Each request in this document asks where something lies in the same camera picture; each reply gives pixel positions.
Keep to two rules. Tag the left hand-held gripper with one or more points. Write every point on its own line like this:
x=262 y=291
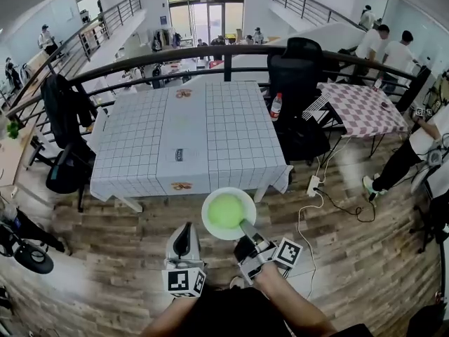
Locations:
x=182 y=279

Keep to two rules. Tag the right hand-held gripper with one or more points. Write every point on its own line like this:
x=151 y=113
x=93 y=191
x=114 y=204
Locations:
x=259 y=258

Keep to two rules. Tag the white bowl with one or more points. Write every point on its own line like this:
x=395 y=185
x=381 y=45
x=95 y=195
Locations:
x=217 y=233

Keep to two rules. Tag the person's right forearm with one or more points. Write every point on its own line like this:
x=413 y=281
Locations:
x=291 y=304

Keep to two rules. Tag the person's left forearm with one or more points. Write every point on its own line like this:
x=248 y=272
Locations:
x=168 y=318

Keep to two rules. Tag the table with grid tablecloth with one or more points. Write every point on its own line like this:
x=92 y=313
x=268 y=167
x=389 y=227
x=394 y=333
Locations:
x=133 y=146

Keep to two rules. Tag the person's white shoe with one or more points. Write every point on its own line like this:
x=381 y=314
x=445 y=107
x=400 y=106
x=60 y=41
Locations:
x=236 y=282

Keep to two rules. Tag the white power strip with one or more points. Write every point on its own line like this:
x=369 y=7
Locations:
x=312 y=186

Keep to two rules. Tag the person's black clothing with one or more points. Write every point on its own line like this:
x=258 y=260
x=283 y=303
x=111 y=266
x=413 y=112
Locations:
x=231 y=314

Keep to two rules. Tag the clear red-label water bottle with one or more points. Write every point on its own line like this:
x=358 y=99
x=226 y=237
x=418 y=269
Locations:
x=276 y=109

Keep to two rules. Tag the black swivel chair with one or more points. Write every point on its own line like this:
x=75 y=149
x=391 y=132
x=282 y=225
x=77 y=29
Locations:
x=66 y=177

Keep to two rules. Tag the black wheeled scooter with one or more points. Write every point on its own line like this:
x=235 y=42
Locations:
x=31 y=258

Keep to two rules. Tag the black mesh office chair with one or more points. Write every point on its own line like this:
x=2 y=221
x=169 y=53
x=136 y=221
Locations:
x=294 y=72

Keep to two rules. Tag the pink checkered table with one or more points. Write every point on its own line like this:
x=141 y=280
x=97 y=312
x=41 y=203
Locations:
x=365 y=111

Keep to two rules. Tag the black curved metal railing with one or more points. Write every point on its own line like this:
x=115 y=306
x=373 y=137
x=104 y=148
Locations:
x=228 y=65

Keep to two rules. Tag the red crate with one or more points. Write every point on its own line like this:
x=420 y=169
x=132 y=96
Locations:
x=216 y=64

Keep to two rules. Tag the small dark bowl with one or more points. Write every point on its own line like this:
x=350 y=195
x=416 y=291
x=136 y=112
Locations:
x=385 y=104

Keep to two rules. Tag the light wooden desk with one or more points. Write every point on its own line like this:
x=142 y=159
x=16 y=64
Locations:
x=10 y=160

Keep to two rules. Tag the small clear bottle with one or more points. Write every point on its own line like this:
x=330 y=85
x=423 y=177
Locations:
x=378 y=84

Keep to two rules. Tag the green potted plant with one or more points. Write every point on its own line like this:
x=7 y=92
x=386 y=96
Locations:
x=13 y=130

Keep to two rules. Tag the glass entrance door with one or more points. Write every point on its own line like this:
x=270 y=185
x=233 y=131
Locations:
x=215 y=19

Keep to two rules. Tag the black balcony railing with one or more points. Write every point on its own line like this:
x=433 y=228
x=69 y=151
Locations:
x=84 y=44

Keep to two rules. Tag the black stair railing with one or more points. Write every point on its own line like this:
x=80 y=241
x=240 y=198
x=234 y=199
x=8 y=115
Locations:
x=303 y=7

